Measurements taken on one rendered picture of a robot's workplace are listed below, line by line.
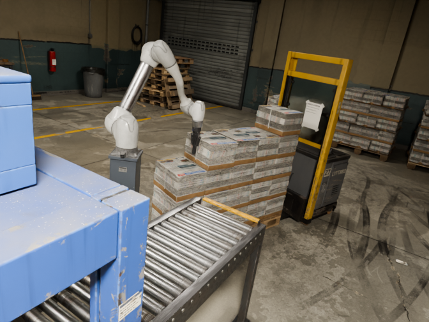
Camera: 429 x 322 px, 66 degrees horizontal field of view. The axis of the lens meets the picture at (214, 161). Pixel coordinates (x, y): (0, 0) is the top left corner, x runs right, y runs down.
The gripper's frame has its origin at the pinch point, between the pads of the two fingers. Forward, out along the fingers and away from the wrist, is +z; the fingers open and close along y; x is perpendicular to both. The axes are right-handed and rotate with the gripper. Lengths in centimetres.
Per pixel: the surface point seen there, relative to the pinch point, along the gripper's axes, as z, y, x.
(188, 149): 3.7, 11.5, -2.6
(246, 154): 2.8, -18.0, -46.2
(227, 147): -7.3, -20.5, -18.9
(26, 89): -76, -150, 150
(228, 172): 18.3, -18.0, -27.6
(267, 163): 15, -18, -77
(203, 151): -1.6, -10.8, -2.2
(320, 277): 95, -99, -82
